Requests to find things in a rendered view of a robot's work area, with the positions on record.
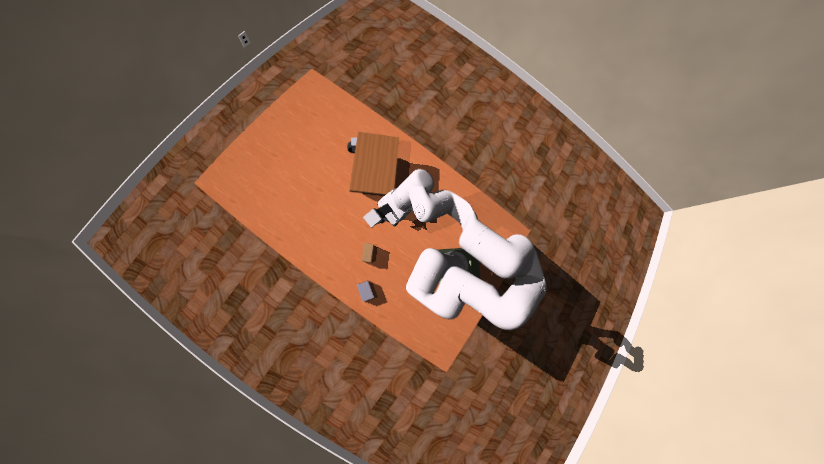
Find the wooden dolly with black caster wheels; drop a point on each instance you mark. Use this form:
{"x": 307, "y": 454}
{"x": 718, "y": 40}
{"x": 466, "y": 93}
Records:
{"x": 375, "y": 161}

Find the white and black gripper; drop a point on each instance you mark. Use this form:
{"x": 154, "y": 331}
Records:
{"x": 395, "y": 216}

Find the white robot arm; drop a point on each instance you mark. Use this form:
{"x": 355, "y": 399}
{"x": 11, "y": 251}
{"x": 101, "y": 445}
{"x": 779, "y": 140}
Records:
{"x": 503, "y": 257}

